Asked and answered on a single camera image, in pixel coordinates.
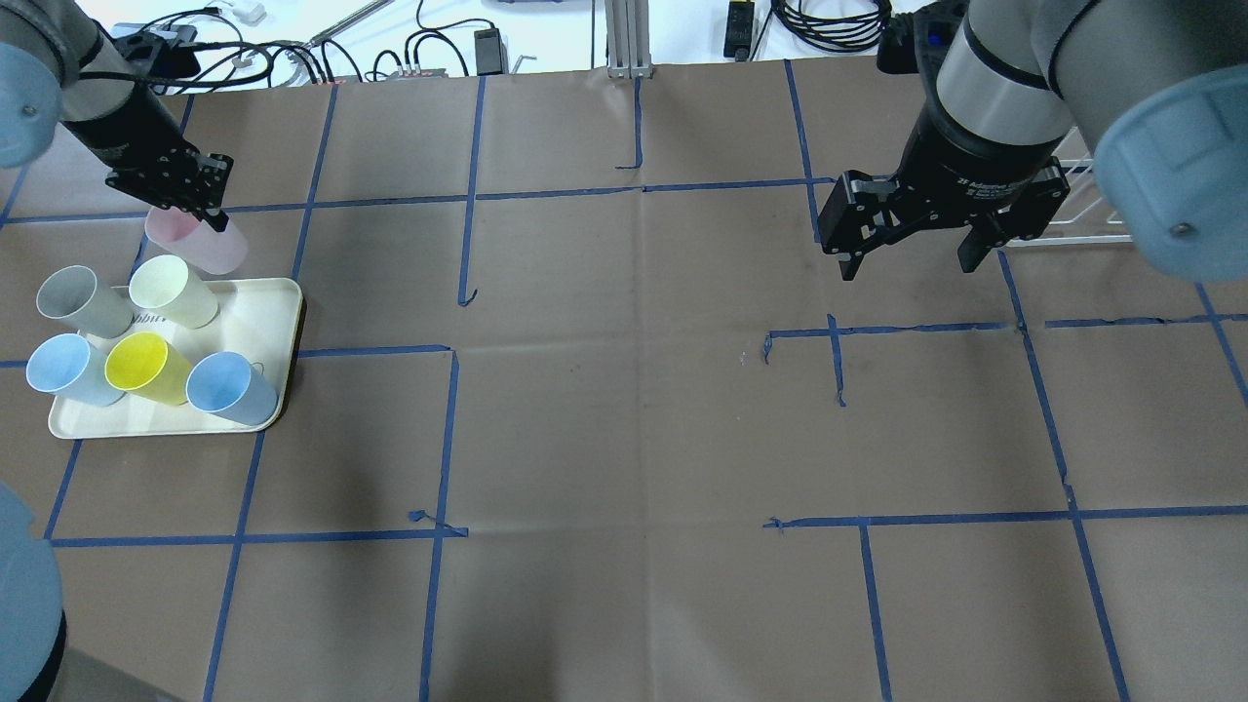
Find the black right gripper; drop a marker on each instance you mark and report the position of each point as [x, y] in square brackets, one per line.
[973, 161]

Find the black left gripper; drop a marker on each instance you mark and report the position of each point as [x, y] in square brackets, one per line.
[125, 134]

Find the pink plastic cup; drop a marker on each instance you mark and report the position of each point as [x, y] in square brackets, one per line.
[195, 241]

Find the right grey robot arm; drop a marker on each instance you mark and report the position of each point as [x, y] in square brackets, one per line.
[1156, 89]

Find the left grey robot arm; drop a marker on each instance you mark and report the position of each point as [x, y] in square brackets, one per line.
[60, 68]

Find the pale green plastic cup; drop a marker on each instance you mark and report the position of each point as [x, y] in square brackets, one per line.
[168, 287]

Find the grey plastic cup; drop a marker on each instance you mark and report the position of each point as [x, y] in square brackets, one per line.
[76, 297]

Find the yellow plastic cup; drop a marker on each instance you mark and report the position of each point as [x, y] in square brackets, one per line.
[146, 365]

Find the light blue plastic cup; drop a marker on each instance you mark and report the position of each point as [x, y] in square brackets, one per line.
[71, 367]

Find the cream plastic tray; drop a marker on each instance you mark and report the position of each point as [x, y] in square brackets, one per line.
[257, 318]

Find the black power adapter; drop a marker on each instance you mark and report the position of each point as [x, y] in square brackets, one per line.
[489, 52]

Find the white wire dish rack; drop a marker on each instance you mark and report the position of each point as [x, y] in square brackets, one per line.
[1086, 217]

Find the aluminium frame post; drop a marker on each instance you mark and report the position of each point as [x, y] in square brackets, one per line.
[628, 52]

